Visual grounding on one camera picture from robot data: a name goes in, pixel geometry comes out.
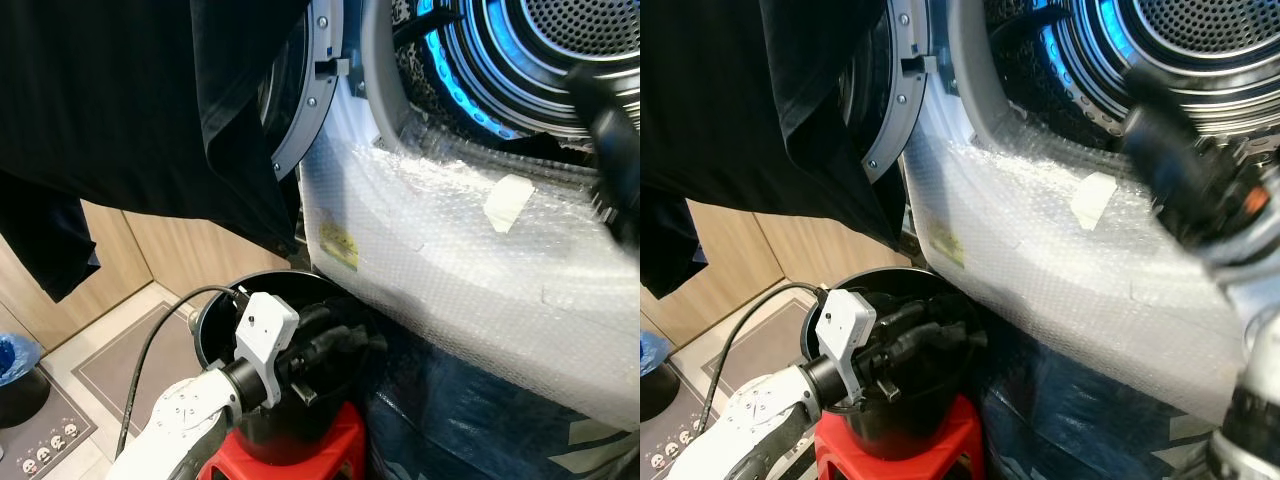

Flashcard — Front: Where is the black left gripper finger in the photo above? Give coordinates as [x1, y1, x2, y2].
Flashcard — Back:
[905, 325, 987, 359]
[878, 300, 933, 333]
[322, 330, 389, 365]
[298, 303, 353, 337]

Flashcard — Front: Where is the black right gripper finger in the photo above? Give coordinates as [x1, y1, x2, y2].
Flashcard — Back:
[563, 64, 626, 126]
[1118, 64, 1201, 141]

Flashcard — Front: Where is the dark clothes pile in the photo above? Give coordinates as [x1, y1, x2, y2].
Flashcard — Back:
[880, 295, 991, 389]
[290, 298, 391, 389]

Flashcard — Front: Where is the black garment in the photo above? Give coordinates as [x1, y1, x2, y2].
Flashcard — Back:
[0, 0, 311, 303]
[640, 0, 911, 299]
[498, 128, 601, 169]

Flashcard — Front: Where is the black plastic bucket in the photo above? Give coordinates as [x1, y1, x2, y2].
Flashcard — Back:
[192, 270, 373, 467]
[808, 266, 986, 476]

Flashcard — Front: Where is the steel washer drum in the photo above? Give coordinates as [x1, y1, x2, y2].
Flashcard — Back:
[985, 0, 1280, 156]
[392, 0, 641, 151]

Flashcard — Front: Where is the yellow sticker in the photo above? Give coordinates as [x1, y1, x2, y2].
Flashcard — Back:
[318, 222, 361, 271]
[928, 222, 966, 266]

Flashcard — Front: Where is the red plastic stool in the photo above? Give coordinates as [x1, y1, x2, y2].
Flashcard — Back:
[198, 400, 367, 480]
[815, 395, 986, 480]

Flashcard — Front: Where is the white tape piece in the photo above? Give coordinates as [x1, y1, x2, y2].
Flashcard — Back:
[1070, 172, 1118, 229]
[484, 174, 535, 233]

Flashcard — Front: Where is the white bubble-wrapped washer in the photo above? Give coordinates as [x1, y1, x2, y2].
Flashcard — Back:
[298, 0, 641, 433]
[900, 0, 1251, 426]

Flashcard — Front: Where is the black hanging garment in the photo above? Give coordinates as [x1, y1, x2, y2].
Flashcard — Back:
[0, 0, 311, 303]
[640, 0, 911, 299]

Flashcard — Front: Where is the blue woven bag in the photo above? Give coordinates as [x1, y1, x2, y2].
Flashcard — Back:
[365, 325, 641, 480]
[980, 320, 1246, 480]

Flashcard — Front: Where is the grey printed floor mat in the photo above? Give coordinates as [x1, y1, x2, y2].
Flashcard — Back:
[698, 298, 816, 401]
[72, 300, 216, 441]
[0, 375, 99, 480]
[640, 400, 721, 480]

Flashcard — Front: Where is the wooden cabinet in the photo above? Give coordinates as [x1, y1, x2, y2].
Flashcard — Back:
[640, 195, 916, 346]
[0, 198, 311, 346]

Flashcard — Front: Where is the grey washer door seal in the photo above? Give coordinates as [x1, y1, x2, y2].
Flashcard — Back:
[945, 0, 1011, 141]
[360, 0, 426, 141]

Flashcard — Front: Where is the black bin with blue bag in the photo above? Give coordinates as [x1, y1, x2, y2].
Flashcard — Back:
[640, 330, 681, 421]
[0, 333, 51, 429]

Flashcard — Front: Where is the grey washer door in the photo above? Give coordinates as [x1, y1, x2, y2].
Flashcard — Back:
[262, 0, 353, 183]
[850, 0, 941, 184]

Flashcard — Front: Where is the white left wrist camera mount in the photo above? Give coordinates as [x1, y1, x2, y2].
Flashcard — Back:
[815, 288, 879, 406]
[233, 292, 301, 408]

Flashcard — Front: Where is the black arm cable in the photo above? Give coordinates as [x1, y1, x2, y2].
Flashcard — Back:
[700, 282, 831, 431]
[115, 285, 251, 459]

